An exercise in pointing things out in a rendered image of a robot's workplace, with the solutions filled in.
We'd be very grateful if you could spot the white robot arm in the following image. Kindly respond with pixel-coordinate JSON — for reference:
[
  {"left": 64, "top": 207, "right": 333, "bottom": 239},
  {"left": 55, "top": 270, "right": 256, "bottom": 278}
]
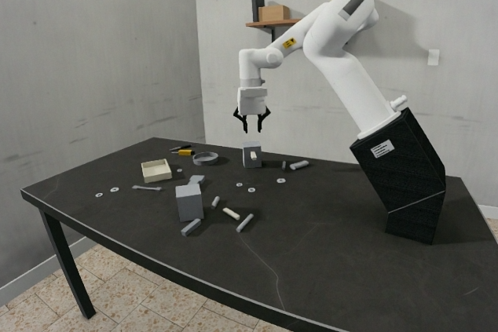
[{"left": 239, "top": 0, "right": 408, "bottom": 139}]

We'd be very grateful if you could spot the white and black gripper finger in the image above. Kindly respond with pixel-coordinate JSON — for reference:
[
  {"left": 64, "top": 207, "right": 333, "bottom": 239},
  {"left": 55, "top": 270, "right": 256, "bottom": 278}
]
[
  {"left": 233, "top": 107, "right": 247, "bottom": 133},
  {"left": 258, "top": 107, "right": 271, "bottom": 133}
]

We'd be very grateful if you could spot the grey round dish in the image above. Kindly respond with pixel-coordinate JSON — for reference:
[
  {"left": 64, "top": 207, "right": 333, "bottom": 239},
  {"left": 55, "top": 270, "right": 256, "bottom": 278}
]
[{"left": 192, "top": 152, "right": 218, "bottom": 166}]

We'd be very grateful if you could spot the cream rectangular open tray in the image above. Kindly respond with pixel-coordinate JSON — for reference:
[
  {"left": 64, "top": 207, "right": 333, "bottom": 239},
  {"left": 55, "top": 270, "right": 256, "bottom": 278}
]
[{"left": 141, "top": 159, "right": 172, "bottom": 183}]

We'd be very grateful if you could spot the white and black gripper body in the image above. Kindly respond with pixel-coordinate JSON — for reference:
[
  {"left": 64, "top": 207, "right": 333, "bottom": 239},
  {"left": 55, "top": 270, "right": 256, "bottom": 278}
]
[{"left": 237, "top": 87, "right": 265, "bottom": 115}]

